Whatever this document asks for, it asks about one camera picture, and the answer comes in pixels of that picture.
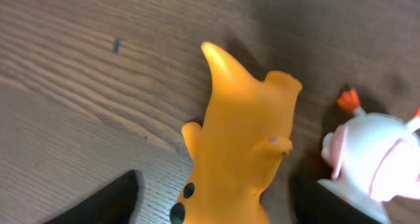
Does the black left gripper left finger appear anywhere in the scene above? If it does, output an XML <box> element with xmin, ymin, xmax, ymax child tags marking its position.
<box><xmin>45</xmin><ymin>169</ymin><xmax>140</xmax><ymax>224</ymax></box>

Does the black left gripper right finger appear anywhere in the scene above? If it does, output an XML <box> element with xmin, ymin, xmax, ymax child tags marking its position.
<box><xmin>295</xmin><ymin>179</ymin><xmax>380</xmax><ymax>224</ymax></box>

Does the orange rubber giraffe toy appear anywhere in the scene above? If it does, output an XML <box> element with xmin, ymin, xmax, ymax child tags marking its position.
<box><xmin>169</xmin><ymin>41</ymin><xmax>302</xmax><ymax>224</ymax></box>

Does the white pink rubber chicken toy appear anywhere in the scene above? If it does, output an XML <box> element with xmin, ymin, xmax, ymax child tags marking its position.
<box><xmin>318</xmin><ymin>88</ymin><xmax>419</xmax><ymax>223</ymax></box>

